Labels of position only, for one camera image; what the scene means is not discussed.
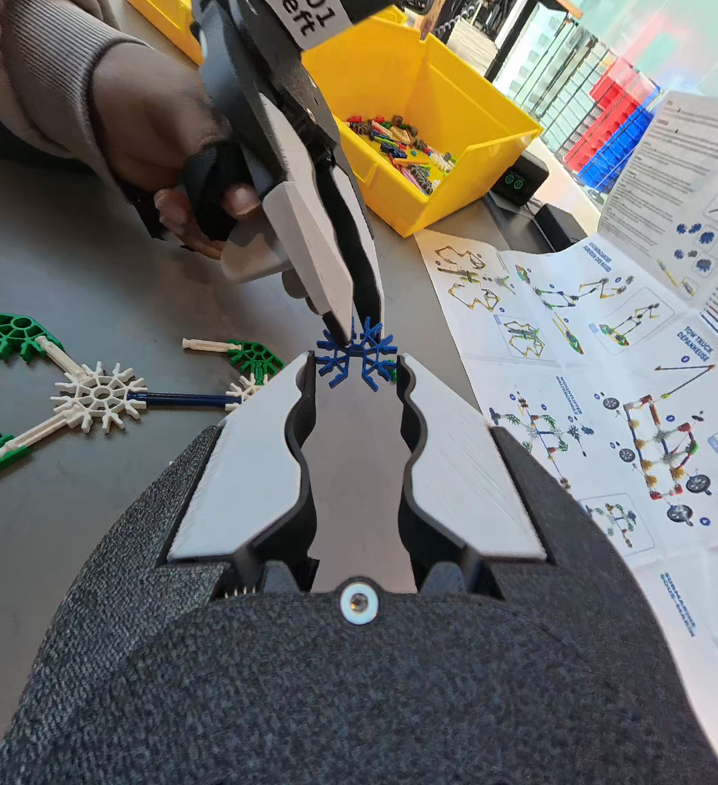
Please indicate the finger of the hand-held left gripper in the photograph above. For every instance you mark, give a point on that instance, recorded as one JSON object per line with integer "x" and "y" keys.
{"x": 365, "y": 245}
{"x": 310, "y": 245}

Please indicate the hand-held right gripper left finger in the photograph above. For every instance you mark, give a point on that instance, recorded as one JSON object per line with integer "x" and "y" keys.
{"x": 242, "y": 490}

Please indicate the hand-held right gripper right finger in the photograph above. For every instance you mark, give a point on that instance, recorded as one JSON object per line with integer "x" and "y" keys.
{"x": 475, "y": 497}

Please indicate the pile of colourful toy pieces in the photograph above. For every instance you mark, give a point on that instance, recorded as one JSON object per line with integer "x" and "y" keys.
{"x": 396, "y": 153}

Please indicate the blue toy connector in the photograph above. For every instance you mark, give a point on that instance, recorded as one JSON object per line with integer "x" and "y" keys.
{"x": 356, "y": 359}

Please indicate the yellow plastic bin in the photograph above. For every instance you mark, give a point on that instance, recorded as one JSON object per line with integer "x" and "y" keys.
{"x": 396, "y": 67}

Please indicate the white green blue toy assembly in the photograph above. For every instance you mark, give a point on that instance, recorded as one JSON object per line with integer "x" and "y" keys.
{"x": 98, "y": 395}

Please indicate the person's left forearm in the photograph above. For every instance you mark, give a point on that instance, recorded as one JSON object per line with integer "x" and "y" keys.
{"x": 28, "y": 61}

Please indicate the person's left hand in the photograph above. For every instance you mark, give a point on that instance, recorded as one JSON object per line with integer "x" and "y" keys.
{"x": 150, "y": 110}

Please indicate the black cube device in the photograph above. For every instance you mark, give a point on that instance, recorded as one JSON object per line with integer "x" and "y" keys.
{"x": 518, "y": 181}

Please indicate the black power adapter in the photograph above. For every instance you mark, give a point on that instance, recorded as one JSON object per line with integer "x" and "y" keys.
{"x": 558, "y": 227}

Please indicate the folded paper instruction sheet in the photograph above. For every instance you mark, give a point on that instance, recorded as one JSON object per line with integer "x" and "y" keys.
{"x": 610, "y": 343}

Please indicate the stack of blue storage bins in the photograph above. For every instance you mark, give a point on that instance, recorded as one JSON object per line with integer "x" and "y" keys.
{"x": 616, "y": 153}

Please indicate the stack of red storage bins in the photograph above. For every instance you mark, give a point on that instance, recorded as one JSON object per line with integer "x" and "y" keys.
{"x": 610, "y": 98}

